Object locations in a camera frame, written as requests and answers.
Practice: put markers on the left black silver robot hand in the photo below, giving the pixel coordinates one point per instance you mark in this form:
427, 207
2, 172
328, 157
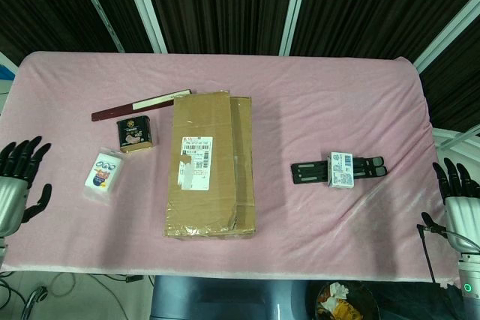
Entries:
11, 192

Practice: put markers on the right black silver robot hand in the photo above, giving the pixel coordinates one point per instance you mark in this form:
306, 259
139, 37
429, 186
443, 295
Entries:
463, 211

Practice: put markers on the brown cardboard shipping box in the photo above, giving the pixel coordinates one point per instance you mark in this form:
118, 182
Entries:
202, 192

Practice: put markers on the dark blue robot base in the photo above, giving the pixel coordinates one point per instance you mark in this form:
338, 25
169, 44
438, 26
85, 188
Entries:
225, 301

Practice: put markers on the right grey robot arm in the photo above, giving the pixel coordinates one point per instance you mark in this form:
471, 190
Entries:
470, 275

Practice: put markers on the dark brown snack packet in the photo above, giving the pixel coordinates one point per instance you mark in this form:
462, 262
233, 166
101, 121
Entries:
127, 109

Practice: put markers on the white tissue packet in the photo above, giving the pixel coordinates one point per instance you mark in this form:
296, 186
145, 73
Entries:
103, 175

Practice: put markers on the small white printed carton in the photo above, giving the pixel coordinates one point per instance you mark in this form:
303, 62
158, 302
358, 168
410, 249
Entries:
340, 170

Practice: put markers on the black and gold tin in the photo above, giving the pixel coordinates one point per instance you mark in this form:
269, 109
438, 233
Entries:
134, 134

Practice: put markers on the black waste bin with trash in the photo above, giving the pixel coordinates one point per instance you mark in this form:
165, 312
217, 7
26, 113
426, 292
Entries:
345, 301

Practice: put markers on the black power adapter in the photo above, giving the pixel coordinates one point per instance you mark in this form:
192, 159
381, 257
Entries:
134, 279

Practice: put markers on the pink table cloth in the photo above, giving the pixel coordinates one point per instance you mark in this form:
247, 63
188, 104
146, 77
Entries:
318, 110

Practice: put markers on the black pleated curtain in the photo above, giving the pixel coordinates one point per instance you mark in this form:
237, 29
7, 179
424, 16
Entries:
225, 1

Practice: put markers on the white frame with blue panel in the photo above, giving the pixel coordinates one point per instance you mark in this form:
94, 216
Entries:
5, 72

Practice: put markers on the wide white frame post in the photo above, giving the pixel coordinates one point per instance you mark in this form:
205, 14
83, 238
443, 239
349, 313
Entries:
450, 31
296, 5
144, 5

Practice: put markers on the thin white frame post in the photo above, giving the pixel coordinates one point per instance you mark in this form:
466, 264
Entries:
97, 5

